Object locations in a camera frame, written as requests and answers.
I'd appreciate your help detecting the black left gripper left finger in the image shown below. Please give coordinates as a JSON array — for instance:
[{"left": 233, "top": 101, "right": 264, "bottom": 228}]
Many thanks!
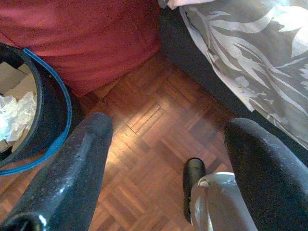
[{"left": 0, "top": 112, "right": 114, "bottom": 231}]

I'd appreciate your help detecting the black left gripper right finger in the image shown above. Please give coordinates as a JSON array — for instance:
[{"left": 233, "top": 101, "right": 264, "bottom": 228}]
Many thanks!
[{"left": 223, "top": 117, "right": 308, "bottom": 231}]

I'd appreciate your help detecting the black waste bucket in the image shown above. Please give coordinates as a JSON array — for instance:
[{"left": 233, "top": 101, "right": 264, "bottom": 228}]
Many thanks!
[{"left": 0, "top": 42, "right": 69, "bottom": 167}]

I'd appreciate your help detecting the black robot foot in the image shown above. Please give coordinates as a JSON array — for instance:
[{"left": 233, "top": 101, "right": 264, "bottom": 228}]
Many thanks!
[{"left": 183, "top": 157, "right": 206, "bottom": 223}]

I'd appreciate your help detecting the crumpled white paper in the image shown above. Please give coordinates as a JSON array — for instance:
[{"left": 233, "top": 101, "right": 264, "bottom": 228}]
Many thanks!
[{"left": 0, "top": 91, "right": 38, "bottom": 143}]

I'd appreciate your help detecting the brown cardboard piece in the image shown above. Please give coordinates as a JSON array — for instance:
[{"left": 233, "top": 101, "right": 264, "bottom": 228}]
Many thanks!
[{"left": 0, "top": 61, "right": 38, "bottom": 154}]

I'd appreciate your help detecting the bed with beige floral sheet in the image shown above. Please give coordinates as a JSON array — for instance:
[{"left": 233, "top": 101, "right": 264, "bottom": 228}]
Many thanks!
[{"left": 158, "top": 0, "right": 308, "bottom": 167}]

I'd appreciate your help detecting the red folded mattress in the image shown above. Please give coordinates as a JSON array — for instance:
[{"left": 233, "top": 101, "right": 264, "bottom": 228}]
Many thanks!
[{"left": 0, "top": 0, "right": 162, "bottom": 97}]

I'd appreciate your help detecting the pink cartoon print blanket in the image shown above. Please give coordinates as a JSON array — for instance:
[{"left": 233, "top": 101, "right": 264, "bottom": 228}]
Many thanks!
[{"left": 157, "top": 0, "right": 186, "bottom": 10}]

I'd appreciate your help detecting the blue bucket handle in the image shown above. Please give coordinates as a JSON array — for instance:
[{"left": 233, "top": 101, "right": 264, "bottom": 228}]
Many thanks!
[{"left": 0, "top": 48, "right": 73, "bottom": 178}]

